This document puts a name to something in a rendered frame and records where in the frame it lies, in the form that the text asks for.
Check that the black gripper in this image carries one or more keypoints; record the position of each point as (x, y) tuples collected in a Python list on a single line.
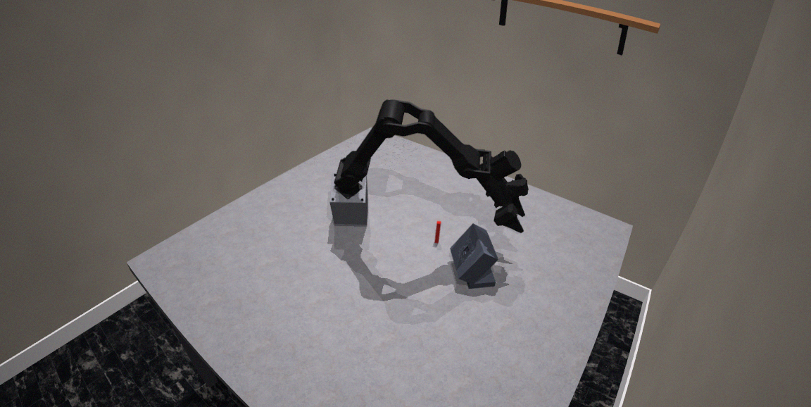
[(507, 214)]

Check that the blue-grey sloped panel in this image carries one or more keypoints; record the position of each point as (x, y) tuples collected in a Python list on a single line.
[(473, 255)]

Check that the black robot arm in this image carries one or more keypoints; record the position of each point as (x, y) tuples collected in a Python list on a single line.
[(466, 159)]

